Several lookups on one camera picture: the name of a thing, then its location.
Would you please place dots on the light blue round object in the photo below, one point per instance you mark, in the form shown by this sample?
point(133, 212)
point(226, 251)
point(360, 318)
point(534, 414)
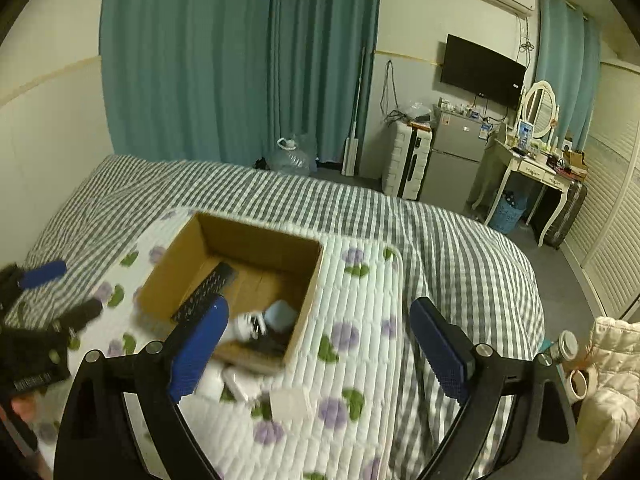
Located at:
point(281, 316)

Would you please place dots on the white rounded object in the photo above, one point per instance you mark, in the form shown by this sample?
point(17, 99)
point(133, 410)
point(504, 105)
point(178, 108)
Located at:
point(212, 385)

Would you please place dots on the cream puffer jacket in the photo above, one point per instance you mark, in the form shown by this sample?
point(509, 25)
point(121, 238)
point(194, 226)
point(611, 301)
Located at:
point(615, 385)

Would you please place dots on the oval vanity mirror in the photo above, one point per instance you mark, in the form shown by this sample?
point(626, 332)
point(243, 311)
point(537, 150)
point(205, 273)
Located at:
point(539, 106)

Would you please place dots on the glass jar with lid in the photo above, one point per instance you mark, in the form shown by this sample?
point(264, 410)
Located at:
point(564, 346)

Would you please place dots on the floral quilted mat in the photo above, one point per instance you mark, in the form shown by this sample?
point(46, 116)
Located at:
point(360, 310)

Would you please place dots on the clear water jug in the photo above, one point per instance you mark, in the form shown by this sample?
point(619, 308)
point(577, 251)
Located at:
point(292, 157)

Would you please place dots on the brown cardboard box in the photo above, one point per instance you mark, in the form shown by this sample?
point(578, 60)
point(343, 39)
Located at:
point(272, 260)

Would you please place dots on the wide teal curtain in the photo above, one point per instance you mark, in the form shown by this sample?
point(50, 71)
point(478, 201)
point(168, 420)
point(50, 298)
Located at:
point(325, 60)
point(185, 60)

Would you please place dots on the black flat object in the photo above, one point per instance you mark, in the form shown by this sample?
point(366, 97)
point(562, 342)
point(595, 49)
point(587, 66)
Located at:
point(270, 346)

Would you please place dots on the small brown box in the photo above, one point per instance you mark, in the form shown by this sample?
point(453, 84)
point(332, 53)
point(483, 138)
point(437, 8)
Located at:
point(579, 158)

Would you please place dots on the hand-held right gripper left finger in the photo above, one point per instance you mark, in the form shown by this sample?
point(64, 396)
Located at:
point(197, 355)

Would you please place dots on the black wall television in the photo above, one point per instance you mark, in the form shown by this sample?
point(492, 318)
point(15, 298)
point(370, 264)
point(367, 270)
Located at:
point(482, 71)

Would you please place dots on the clear plastic bag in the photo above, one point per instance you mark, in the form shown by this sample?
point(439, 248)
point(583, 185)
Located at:
point(416, 111)

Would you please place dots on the small white box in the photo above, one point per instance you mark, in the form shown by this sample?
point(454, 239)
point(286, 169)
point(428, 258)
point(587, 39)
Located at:
point(290, 405)

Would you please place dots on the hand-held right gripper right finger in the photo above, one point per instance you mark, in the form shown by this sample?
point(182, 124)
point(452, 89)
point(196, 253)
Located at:
point(442, 355)

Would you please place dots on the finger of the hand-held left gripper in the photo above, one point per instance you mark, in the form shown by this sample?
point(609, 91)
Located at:
point(80, 315)
point(44, 274)

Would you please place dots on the person's left hand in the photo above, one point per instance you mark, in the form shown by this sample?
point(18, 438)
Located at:
point(22, 406)

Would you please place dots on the dark suitcase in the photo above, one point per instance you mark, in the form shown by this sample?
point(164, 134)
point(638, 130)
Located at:
point(567, 210)

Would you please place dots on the blue plastic basket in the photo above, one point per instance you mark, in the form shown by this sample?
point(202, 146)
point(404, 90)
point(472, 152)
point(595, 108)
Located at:
point(506, 212)

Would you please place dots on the cream louvered wardrobe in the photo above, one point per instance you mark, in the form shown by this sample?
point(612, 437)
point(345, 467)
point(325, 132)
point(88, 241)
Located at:
point(615, 210)

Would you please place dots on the grey refrigerator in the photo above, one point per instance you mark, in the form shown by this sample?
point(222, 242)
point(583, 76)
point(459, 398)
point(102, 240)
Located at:
point(455, 160)

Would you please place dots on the narrow teal curtain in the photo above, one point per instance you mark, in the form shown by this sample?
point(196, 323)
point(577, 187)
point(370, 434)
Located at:
point(560, 60)

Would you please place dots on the cream mug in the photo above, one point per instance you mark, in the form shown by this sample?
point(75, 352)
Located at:
point(582, 382)

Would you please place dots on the cream vanity table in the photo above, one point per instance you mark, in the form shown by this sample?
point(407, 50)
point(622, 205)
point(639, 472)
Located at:
point(530, 166)

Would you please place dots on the white earbud case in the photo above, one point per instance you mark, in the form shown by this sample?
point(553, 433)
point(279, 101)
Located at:
point(241, 385)

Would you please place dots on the white flat mop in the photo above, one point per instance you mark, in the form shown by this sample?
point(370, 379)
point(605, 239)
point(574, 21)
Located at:
point(356, 110)

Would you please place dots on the white suitcase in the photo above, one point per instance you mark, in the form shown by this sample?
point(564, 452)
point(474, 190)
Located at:
point(402, 160)

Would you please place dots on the black remote control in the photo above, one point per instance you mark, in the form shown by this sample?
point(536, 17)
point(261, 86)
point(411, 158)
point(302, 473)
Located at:
point(207, 287)

